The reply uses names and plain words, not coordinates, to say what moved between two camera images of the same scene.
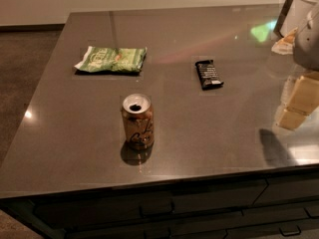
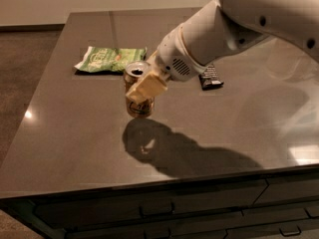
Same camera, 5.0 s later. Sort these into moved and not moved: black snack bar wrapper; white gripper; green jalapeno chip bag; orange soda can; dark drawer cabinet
Moved: orange soda can; white gripper
Not moved: dark drawer cabinet; black snack bar wrapper; green jalapeno chip bag
